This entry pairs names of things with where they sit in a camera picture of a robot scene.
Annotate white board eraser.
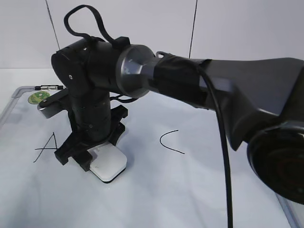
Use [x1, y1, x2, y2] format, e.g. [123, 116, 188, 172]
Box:
[88, 142, 127, 183]

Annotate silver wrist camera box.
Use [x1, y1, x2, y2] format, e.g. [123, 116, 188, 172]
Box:
[38, 88, 71, 119]

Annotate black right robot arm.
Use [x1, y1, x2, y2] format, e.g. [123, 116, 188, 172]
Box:
[51, 39, 304, 204]

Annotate white board with grey frame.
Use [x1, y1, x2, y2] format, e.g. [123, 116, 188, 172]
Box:
[0, 85, 304, 228]

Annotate round green magnet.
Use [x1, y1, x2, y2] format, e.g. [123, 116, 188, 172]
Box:
[28, 91, 50, 105]

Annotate black cable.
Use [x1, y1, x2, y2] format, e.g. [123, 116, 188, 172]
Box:
[63, 4, 235, 228]

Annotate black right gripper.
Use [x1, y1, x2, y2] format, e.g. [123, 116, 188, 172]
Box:
[55, 91, 128, 171]

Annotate black and silver frame clip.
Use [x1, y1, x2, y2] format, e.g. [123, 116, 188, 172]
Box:
[34, 85, 65, 91]

